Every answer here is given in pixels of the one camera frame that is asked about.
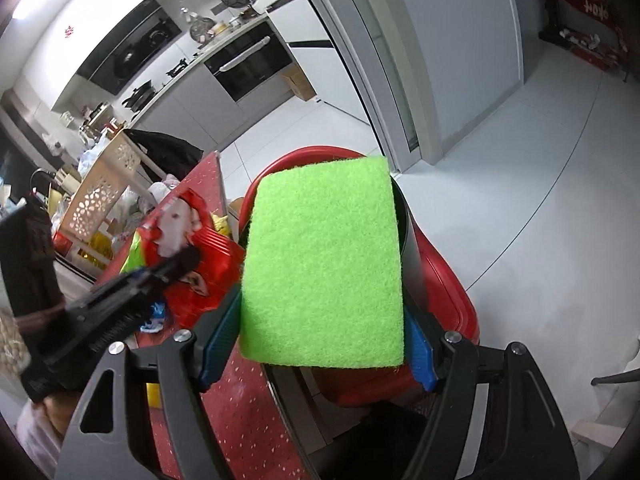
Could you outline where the green scouring pad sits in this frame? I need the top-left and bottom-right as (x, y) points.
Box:
(240, 157), (404, 368)

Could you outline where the red snack bag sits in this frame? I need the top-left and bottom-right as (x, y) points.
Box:
(120, 188), (244, 328)

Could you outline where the beige perforated wooden chair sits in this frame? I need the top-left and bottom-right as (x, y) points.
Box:
(58, 130), (167, 264)

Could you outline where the black garment on chair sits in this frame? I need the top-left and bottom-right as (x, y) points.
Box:
(124, 129), (204, 180)

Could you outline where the black range hood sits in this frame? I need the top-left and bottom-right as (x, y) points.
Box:
(76, 0), (181, 96)

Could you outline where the cardboard box on floor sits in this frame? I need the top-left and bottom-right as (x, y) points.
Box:
(282, 64), (317, 102)

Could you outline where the black built-in oven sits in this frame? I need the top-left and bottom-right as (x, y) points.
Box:
(204, 22), (292, 101)

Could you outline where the white refrigerator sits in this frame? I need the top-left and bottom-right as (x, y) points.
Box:
(266, 0), (369, 124)

